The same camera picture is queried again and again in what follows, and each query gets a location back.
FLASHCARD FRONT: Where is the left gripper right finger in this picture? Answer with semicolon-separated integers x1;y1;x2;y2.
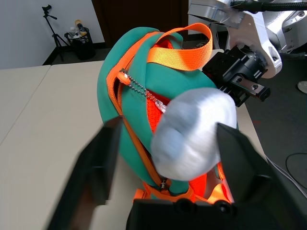
215;122;307;230

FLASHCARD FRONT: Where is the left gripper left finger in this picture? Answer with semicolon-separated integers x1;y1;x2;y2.
47;116;124;230

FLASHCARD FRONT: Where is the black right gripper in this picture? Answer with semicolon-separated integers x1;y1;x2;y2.
202;46;271;108

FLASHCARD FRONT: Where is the green and orange backpack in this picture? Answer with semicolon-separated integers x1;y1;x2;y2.
97;23;240;204

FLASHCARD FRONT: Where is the grey white plush shark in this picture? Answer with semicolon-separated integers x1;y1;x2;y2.
150;87;238;180

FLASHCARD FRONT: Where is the dark brown door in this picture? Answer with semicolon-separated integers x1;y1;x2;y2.
92;0;190;48

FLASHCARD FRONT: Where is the black bin with bottles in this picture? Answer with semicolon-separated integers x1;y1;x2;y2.
64;19;96;60

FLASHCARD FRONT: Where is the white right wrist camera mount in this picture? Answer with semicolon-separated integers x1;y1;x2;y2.
225;11;283;79

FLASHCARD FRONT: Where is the white floor cable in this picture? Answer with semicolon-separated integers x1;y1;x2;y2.
266;153;307;194

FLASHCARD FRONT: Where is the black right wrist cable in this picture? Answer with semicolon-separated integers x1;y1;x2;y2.
231;0;307;13

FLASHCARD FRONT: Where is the black camera tripod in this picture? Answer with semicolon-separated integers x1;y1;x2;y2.
42;4;66;62

